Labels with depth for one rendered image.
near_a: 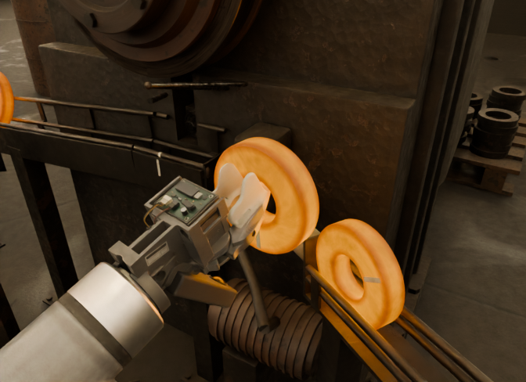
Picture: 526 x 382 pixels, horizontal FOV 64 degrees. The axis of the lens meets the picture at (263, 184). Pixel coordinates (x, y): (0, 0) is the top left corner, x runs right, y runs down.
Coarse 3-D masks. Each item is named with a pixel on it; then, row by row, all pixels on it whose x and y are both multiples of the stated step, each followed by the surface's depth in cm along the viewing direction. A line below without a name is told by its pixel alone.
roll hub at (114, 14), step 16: (64, 0) 73; (80, 0) 72; (96, 0) 71; (112, 0) 69; (128, 0) 66; (160, 0) 66; (80, 16) 73; (96, 16) 71; (112, 16) 69; (128, 16) 68; (144, 16) 66; (112, 32) 71
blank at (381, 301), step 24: (336, 240) 60; (360, 240) 55; (384, 240) 55; (336, 264) 62; (360, 264) 56; (384, 264) 53; (336, 288) 63; (360, 288) 62; (384, 288) 53; (360, 312) 59; (384, 312) 54
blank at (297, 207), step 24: (240, 144) 52; (264, 144) 51; (216, 168) 57; (240, 168) 54; (264, 168) 51; (288, 168) 49; (288, 192) 50; (312, 192) 50; (264, 216) 57; (288, 216) 51; (312, 216) 51; (264, 240) 56; (288, 240) 53
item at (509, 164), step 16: (480, 96) 259; (496, 96) 247; (512, 96) 241; (480, 112) 218; (496, 112) 220; (512, 112) 236; (464, 128) 219; (480, 128) 216; (496, 128) 209; (512, 128) 208; (464, 144) 231; (480, 144) 217; (496, 144) 212; (512, 144) 233; (464, 160) 216; (480, 160) 214; (496, 160) 214; (512, 160) 241; (448, 176) 225; (464, 176) 225; (480, 176) 225; (496, 176) 211; (496, 192) 215; (512, 192) 211
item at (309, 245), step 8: (304, 240) 64; (312, 240) 65; (304, 248) 65; (312, 248) 65; (304, 256) 65; (312, 256) 66; (304, 264) 66; (312, 264) 67; (304, 272) 67; (304, 280) 67; (304, 288) 68; (304, 296) 69
